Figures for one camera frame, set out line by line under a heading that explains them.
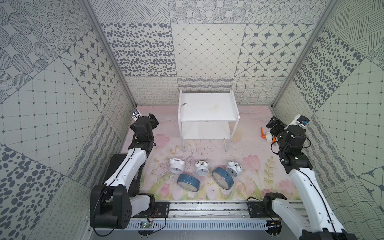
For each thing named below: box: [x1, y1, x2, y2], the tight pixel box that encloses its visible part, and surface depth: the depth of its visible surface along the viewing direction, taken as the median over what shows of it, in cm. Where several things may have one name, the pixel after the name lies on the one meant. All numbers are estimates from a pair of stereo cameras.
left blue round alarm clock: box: [176, 174, 201, 192], surface depth 76 cm
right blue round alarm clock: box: [212, 167, 234, 190], surface depth 76 cm
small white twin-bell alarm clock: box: [195, 160, 209, 177], surface depth 83 cm
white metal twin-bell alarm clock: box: [226, 160, 243, 177], surface depth 82 cm
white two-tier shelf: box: [177, 90, 240, 152], surface depth 78 cm
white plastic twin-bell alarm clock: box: [169, 158, 186, 174], surface depth 83 cm
